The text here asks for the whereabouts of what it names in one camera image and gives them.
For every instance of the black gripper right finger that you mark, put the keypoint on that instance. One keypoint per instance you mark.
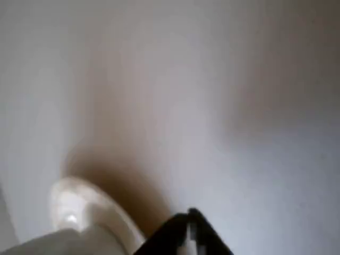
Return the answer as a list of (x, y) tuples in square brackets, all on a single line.
[(210, 241)]

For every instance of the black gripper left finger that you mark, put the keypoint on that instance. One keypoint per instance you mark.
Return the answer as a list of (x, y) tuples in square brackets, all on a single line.
[(166, 239)]

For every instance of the white ceramic mug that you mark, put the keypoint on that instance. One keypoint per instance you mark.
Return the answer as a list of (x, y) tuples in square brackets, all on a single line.
[(66, 244)]

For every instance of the cream white saucer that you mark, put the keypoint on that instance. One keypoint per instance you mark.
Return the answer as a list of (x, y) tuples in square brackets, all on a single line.
[(87, 196)]

